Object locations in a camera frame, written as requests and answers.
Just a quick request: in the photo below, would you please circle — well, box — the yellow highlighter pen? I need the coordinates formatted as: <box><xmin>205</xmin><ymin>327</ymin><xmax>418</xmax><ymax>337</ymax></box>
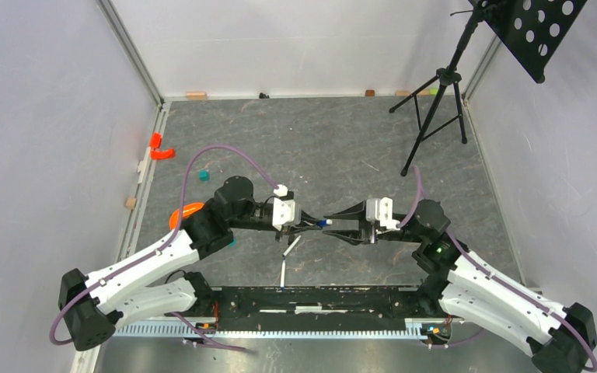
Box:
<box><xmin>279</xmin><ymin>257</ymin><xmax>286</xmax><ymax>289</ymax></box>

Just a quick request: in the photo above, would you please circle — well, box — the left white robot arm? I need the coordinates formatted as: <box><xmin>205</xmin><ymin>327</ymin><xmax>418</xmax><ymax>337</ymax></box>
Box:
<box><xmin>58</xmin><ymin>176</ymin><xmax>326</xmax><ymax>351</ymax></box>

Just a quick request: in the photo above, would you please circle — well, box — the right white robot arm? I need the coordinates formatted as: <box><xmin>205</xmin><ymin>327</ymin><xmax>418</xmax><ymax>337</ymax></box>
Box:
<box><xmin>327</xmin><ymin>197</ymin><xmax>597</xmax><ymax>372</ymax></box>

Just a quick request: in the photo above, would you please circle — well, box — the white pen with black tip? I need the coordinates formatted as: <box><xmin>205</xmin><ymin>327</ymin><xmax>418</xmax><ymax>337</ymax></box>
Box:
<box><xmin>282</xmin><ymin>235</ymin><xmax>302</xmax><ymax>258</ymax></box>

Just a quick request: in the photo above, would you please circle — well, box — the small teal cube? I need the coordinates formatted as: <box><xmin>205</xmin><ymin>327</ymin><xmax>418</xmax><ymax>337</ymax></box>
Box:
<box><xmin>198</xmin><ymin>169</ymin><xmax>211</xmax><ymax>182</ymax></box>

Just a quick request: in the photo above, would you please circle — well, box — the orange U-shaped block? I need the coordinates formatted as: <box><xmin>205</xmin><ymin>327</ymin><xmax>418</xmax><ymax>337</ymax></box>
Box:
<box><xmin>168</xmin><ymin>202</ymin><xmax>204</xmax><ymax>230</ymax></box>

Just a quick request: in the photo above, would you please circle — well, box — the red L-shaped block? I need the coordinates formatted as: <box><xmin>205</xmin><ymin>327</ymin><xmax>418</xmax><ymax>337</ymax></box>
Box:
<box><xmin>150</xmin><ymin>148</ymin><xmax>176</xmax><ymax>160</ymax></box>

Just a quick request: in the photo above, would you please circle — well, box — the small wooden block left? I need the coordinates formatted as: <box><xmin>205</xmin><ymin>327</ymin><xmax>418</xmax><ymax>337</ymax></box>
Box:
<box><xmin>124</xmin><ymin>197</ymin><xmax>138</xmax><ymax>210</ymax></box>

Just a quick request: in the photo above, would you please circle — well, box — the red block upright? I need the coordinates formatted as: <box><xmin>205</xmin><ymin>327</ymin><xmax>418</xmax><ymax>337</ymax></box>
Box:
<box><xmin>148</xmin><ymin>132</ymin><xmax>162</xmax><ymax>149</ymax></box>

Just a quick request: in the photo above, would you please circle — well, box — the black music stand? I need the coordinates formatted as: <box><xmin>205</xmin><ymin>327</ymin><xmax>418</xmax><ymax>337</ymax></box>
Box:
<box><xmin>389</xmin><ymin>0</ymin><xmax>587</xmax><ymax>177</ymax></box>

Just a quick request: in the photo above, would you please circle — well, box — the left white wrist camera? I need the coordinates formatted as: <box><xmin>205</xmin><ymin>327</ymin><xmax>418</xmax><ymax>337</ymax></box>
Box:
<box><xmin>272</xmin><ymin>198</ymin><xmax>300</xmax><ymax>231</ymax></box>

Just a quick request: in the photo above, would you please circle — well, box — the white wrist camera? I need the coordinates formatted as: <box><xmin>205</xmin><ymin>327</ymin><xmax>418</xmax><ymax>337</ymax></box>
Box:
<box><xmin>272</xmin><ymin>198</ymin><xmax>300</xmax><ymax>231</ymax></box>
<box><xmin>364</xmin><ymin>197</ymin><xmax>400</xmax><ymax>231</ymax></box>

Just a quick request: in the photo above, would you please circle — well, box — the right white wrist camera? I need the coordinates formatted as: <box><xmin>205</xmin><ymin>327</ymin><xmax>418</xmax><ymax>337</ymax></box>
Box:
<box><xmin>364</xmin><ymin>197</ymin><xmax>400</xmax><ymax>231</ymax></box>

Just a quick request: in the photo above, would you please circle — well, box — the white cable duct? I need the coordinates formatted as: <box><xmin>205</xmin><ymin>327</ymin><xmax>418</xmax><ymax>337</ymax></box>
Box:
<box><xmin>114</xmin><ymin>320</ymin><xmax>427</xmax><ymax>341</ymax></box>

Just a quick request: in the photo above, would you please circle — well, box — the wooden block at wall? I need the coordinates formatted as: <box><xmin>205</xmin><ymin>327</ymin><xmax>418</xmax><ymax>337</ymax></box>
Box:
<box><xmin>185</xmin><ymin>91</ymin><xmax>208</xmax><ymax>100</ymax></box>

